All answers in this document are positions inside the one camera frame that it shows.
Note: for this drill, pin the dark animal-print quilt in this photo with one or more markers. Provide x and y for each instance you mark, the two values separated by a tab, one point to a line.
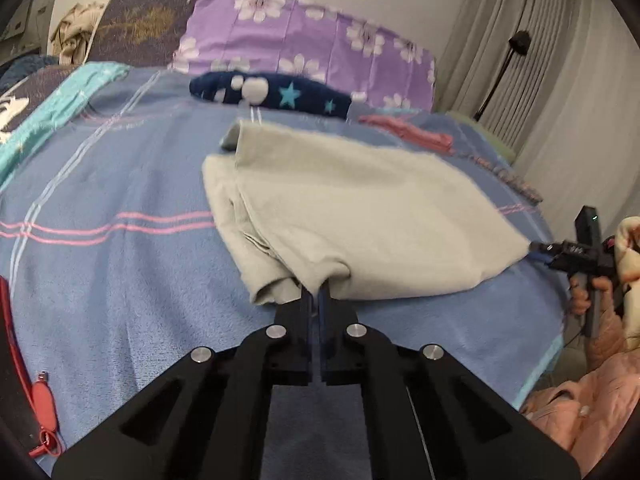
30	95

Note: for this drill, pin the pink folded cloth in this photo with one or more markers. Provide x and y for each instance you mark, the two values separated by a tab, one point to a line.
415	132

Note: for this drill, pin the red pull tag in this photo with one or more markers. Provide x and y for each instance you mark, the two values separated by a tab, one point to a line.
42	400

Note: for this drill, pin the navy star-print folded blanket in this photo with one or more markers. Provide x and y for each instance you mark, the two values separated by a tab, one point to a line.
270	92

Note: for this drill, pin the black floor lamp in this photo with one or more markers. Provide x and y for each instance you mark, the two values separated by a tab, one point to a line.
517	42

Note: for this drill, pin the person's right hand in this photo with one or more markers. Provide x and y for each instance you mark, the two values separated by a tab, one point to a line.
577	300

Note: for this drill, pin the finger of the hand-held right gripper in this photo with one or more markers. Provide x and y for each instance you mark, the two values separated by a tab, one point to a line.
540	248

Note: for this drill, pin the cream curtain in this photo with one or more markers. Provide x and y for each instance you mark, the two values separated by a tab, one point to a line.
565	85

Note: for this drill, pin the purple flower pillow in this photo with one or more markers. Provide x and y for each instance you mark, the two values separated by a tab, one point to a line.
310	30

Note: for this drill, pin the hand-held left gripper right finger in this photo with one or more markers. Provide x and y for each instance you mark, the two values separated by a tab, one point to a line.
336	320

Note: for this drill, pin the beige long-sleeve shirt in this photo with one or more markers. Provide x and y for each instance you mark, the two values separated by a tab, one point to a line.
375	210

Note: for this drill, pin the beige knit clothing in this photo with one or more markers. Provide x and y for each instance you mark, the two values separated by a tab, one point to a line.
75	35

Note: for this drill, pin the teal blanket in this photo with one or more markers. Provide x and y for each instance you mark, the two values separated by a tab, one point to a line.
60	105

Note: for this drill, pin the dark tree-print cushion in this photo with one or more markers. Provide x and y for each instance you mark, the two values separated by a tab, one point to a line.
140	25

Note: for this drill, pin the pink quilted jacket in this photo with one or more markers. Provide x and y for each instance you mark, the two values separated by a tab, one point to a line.
590	420

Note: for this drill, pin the blue plaid bed sheet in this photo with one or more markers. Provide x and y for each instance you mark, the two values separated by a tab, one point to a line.
125	285

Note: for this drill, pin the person's right forearm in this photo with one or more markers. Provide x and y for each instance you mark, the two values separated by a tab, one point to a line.
612	340

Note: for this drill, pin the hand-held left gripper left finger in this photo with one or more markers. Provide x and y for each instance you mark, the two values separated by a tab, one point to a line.
297	320

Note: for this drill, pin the dark teal knit throw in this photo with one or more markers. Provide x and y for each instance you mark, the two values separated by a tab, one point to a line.
25	67

